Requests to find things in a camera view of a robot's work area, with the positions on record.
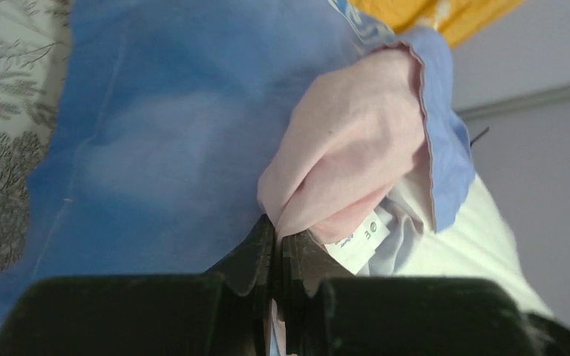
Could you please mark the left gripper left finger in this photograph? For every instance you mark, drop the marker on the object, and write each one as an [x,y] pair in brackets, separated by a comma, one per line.
[222,311]

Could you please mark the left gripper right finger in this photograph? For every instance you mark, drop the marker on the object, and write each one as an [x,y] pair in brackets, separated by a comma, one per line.
[329,311]

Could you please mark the white pillow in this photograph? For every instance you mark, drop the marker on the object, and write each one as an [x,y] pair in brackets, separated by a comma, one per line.
[479,244]

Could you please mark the blue Elsa pillowcase pink inside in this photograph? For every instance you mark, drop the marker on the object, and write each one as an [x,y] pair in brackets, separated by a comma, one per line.
[170,112]

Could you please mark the yellow Mickey Mouse pillow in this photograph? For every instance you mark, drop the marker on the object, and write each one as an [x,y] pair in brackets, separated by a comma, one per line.
[456,20]

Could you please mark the floral patterned mat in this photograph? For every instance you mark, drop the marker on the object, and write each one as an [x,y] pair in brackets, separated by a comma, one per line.
[35,45]

